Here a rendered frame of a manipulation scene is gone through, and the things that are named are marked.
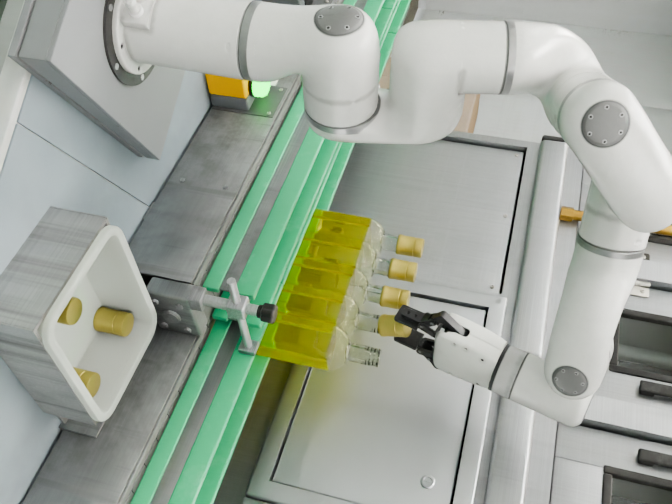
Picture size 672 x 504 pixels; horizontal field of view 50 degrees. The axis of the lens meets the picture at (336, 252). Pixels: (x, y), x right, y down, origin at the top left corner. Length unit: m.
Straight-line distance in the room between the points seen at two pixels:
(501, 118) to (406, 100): 5.55
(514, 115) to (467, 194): 4.92
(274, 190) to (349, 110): 0.32
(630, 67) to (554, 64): 6.33
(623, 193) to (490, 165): 0.80
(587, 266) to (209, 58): 0.54
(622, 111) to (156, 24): 0.54
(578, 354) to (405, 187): 0.72
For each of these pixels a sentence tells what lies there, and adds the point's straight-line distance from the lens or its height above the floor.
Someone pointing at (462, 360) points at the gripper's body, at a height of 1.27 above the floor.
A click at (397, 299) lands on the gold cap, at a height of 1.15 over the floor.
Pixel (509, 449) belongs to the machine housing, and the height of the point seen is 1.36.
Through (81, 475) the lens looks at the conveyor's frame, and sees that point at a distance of 1.06.
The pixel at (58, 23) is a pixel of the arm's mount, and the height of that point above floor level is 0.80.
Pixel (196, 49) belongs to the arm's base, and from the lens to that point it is 0.91.
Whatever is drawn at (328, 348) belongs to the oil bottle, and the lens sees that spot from 1.11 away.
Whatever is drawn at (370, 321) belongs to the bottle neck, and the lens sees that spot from 1.15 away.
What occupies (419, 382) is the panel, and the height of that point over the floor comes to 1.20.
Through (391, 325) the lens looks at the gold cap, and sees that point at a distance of 1.14.
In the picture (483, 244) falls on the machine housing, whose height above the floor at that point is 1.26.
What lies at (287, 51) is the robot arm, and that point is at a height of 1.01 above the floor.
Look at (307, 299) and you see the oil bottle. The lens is 1.16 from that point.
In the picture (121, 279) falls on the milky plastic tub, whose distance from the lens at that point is 1.00.
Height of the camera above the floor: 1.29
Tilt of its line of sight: 12 degrees down
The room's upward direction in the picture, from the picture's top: 101 degrees clockwise
